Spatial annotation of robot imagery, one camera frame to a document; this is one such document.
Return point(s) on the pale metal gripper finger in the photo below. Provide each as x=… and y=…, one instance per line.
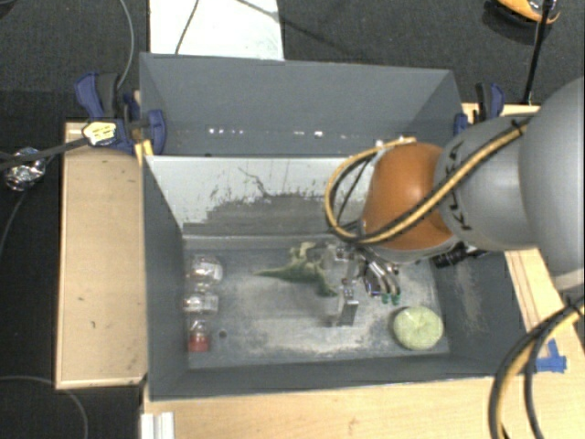
x=348, y=307
x=339, y=256

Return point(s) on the grey metal bin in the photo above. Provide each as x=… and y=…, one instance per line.
x=283, y=103

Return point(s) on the pale green round sponge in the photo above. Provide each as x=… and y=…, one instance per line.
x=418, y=328

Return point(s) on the black cylinder on white bracket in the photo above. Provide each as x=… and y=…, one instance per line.
x=452, y=257

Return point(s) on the pale wood board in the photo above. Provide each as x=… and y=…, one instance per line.
x=103, y=263

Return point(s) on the clear plastic bottle red cap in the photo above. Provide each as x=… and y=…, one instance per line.
x=202, y=300

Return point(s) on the green toy dinosaur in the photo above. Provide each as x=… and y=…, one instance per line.
x=304, y=270

